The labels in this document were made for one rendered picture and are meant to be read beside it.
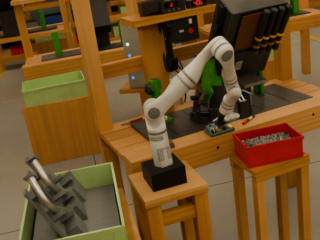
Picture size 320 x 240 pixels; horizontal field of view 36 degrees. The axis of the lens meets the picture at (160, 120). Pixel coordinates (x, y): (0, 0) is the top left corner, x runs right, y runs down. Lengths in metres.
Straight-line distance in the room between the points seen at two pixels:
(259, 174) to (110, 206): 0.78
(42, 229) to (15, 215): 2.03
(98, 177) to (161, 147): 0.38
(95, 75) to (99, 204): 0.96
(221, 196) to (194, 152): 1.29
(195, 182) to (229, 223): 1.27
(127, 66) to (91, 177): 0.95
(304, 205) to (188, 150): 0.70
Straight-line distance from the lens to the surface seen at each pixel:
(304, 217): 2.87
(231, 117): 2.58
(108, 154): 3.19
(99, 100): 3.06
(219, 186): 4.10
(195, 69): 2.23
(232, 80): 2.39
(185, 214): 2.42
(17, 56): 9.82
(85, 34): 2.96
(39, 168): 2.12
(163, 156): 2.35
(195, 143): 2.69
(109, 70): 3.13
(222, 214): 3.73
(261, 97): 3.31
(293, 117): 3.01
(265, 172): 2.57
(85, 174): 2.49
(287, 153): 2.64
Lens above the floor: 1.97
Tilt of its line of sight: 20 degrees down
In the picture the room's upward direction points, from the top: 8 degrees counter-clockwise
